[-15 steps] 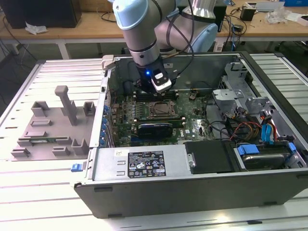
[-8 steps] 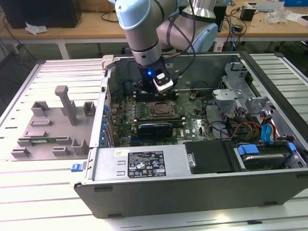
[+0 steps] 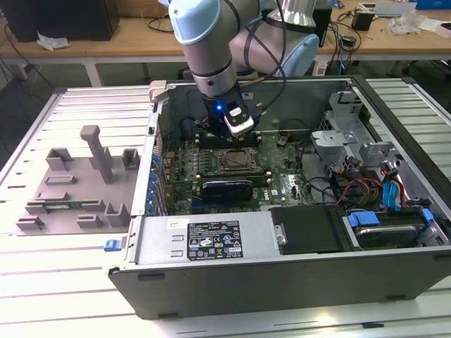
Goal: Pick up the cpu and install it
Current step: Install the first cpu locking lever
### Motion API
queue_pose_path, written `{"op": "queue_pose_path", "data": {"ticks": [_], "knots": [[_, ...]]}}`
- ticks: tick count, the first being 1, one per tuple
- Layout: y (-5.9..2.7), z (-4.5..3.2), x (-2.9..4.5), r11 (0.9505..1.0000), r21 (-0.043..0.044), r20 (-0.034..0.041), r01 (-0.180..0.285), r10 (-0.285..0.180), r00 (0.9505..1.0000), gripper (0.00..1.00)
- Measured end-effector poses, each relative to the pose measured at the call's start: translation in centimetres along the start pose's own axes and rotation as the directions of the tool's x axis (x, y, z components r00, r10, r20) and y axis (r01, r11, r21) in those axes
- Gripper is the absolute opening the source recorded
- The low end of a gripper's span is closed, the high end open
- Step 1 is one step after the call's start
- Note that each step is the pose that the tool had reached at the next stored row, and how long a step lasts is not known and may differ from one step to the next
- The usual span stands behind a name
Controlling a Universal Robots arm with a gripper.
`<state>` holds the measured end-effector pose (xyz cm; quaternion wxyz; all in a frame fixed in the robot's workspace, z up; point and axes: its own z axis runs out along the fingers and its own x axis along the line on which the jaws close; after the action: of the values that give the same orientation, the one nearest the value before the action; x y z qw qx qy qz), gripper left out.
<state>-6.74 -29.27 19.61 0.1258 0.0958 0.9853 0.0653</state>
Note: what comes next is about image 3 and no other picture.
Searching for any blue box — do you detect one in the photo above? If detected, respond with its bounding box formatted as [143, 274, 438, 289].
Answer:
[415, 0, 451, 10]

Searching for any wooden desk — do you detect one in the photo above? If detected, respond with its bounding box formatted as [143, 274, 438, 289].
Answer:
[0, 6, 451, 87]

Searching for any green RAM stick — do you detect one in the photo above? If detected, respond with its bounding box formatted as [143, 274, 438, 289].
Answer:
[199, 169, 271, 187]

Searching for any white flat box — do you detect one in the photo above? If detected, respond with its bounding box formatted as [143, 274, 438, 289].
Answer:
[419, 17, 451, 38]

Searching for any grey plastic case latch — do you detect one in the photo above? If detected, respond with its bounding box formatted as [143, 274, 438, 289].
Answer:
[147, 80, 169, 104]

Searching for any small black computer tower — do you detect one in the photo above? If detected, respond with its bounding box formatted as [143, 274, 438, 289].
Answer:
[311, 6, 334, 49]

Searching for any white crumpled tissue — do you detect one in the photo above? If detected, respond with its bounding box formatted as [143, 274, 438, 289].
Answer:
[37, 31, 70, 51]

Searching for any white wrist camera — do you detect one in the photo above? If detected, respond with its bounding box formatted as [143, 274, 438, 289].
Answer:
[223, 101, 255, 137]

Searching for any green motherboard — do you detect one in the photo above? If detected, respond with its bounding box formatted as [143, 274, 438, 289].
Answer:
[154, 132, 318, 215]

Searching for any large black computer tower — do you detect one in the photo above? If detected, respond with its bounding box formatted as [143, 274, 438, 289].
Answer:
[0, 0, 121, 42]

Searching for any grey parts rack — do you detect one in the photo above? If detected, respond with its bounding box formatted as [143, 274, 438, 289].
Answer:
[16, 125, 142, 235]

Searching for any black open PC case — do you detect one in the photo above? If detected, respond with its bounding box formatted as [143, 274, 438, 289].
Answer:
[101, 73, 451, 321]

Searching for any metal drive cage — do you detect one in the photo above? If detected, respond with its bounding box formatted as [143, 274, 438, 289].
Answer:
[309, 89, 406, 184]

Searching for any black cylinder component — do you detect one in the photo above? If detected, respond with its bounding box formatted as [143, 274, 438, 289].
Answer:
[180, 118, 197, 138]

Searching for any hard disk in blue carrier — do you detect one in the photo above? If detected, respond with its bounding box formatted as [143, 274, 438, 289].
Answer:
[341, 207, 434, 251]

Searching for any black drive bay box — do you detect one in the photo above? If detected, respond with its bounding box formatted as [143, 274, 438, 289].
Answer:
[269, 206, 345, 255]

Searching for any black graphics card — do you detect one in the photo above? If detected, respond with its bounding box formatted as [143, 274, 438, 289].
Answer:
[195, 177, 254, 205]

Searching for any small black box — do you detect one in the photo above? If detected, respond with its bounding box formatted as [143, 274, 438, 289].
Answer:
[352, 9, 373, 32]

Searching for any red yellow wire bundle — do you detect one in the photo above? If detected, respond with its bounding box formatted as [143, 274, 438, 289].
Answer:
[338, 177, 385, 206]

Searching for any crumpled clear plastic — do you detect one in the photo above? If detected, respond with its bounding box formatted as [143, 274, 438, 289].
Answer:
[389, 9, 424, 36]

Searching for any blue flat wire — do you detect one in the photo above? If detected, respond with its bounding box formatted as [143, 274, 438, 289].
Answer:
[382, 179, 402, 212]

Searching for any grey power supply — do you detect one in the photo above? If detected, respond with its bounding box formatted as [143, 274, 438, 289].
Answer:
[135, 211, 279, 265]

